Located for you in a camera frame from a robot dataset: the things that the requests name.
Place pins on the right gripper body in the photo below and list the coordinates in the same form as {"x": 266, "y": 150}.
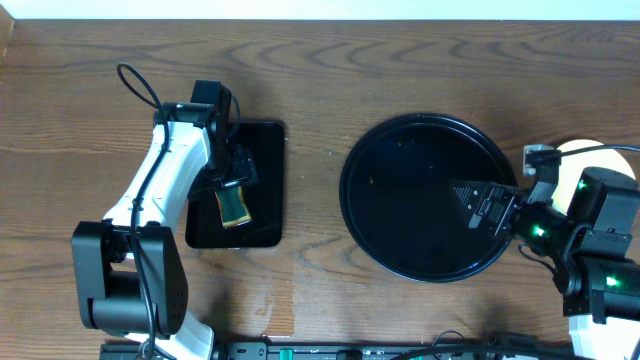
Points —
{"x": 514, "y": 198}

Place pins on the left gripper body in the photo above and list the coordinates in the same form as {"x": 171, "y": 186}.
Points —
{"x": 230, "y": 171}

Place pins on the yellow green sponge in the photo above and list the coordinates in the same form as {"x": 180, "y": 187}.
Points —
{"x": 232, "y": 208}

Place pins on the yellow plate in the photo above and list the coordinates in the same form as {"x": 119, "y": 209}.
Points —
{"x": 572, "y": 167}

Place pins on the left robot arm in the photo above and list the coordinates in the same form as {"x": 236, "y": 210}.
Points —
{"x": 129, "y": 276}

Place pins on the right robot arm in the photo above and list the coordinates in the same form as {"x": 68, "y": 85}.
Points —
{"x": 585, "y": 248}

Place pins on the black rectangular tray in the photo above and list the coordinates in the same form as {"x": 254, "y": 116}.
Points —
{"x": 264, "y": 200}

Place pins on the black round tray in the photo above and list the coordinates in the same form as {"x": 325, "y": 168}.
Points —
{"x": 398, "y": 203}

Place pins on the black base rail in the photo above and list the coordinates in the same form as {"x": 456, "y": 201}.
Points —
{"x": 264, "y": 351}

